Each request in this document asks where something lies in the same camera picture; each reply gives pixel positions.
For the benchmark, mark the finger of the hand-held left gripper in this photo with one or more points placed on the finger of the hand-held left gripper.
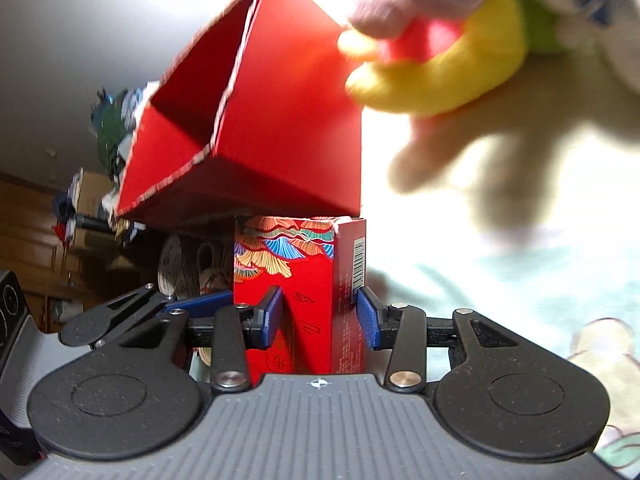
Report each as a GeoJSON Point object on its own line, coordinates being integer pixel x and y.
{"type": "Point", "coordinates": [200, 305]}

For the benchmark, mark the white plush toy blue bow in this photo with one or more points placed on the white plush toy blue bow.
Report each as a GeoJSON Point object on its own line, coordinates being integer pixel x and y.
{"type": "Point", "coordinates": [595, 0]}

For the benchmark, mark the yellow and red plush toy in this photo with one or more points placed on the yellow and red plush toy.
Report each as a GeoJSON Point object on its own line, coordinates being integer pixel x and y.
{"type": "Point", "coordinates": [450, 75]}

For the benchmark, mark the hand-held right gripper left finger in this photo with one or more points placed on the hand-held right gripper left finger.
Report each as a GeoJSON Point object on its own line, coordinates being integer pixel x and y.
{"type": "Point", "coordinates": [270, 317]}

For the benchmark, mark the packing tape roll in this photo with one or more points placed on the packing tape roll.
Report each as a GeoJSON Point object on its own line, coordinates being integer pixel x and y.
{"type": "Point", "coordinates": [172, 265]}

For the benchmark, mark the green cloth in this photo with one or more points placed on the green cloth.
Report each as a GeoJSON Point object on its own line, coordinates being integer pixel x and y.
{"type": "Point", "coordinates": [112, 140]}

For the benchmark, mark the bear printed blanket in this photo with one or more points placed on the bear printed blanket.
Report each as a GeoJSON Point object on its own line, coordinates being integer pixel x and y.
{"type": "Point", "coordinates": [500, 260]}

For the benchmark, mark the large red cardboard box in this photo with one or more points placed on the large red cardboard box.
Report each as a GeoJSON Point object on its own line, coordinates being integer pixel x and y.
{"type": "Point", "coordinates": [285, 110]}

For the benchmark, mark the wooden cabinet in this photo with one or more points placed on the wooden cabinet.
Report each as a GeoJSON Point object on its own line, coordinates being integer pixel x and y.
{"type": "Point", "coordinates": [30, 240]}

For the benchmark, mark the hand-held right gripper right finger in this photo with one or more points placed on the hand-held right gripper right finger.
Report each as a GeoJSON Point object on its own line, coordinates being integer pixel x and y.
{"type": "Point", "coordinates": [369, 322]}

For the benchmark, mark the red printed small box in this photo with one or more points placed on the red printed small box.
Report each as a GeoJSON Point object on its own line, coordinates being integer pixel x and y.
{"type": "Point", "coordinates": [310, 270]}

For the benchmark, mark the brown cardboard box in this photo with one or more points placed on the brown cardboard box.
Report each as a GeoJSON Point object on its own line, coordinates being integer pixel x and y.
{"type": "Point", "coordinates": [92, 195]}

